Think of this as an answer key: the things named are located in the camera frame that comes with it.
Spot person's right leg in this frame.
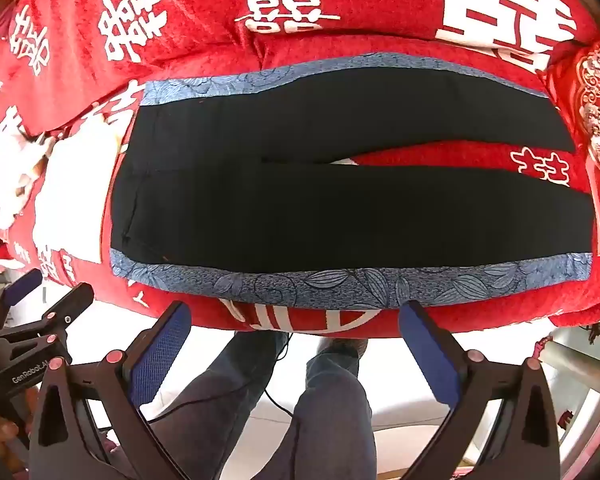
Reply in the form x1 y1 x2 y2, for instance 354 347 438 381
275 336 377 480

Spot metal frame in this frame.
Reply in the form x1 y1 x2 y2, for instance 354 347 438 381
537 327 600 480

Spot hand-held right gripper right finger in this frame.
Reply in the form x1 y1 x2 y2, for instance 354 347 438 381
399 301 561 480

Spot black pants with blue stripes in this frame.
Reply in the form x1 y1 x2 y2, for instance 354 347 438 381
109 51 595 308

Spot red printed blanket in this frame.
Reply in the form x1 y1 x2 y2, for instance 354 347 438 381
0 0 600 335

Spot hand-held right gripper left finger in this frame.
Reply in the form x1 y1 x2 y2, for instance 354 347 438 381
30 301 193 480

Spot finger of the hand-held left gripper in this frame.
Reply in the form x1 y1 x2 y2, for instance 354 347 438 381
39 282 95 333
0 268 44 307

